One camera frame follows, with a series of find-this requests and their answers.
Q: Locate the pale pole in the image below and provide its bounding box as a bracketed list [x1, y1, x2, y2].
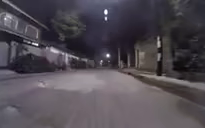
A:
[117, 47, 122, 69]
[126, 51, 131, 69]

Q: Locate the grey asphalt road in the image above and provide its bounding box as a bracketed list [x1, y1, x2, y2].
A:
[0, 67, 205, 128]

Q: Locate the tree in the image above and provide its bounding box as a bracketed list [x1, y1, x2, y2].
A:
[50, 11, 88, 51]

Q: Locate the street lamp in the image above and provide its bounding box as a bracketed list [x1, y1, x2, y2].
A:
[102, 7, 110, 23]

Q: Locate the dark pole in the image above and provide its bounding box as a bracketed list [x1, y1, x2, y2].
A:
[155, 0, 164, 77]

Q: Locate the dark parked car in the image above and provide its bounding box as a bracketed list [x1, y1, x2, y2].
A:
[8, 53, 58, 74]

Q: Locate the row of trees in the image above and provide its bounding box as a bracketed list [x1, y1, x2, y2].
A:
[163, 0, 205, 80]

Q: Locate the raised concrete pavement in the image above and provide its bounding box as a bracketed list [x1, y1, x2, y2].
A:
[118, 67, 205, 109]

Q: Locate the building with arched windows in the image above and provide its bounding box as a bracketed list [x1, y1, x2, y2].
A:
[0, 0, 50, 69]

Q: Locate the grey wall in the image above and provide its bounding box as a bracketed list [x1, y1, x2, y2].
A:
[133, 38, 159, 72]

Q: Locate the pale boundary wall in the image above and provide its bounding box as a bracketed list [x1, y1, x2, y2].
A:
[26, 44, 96, 70]

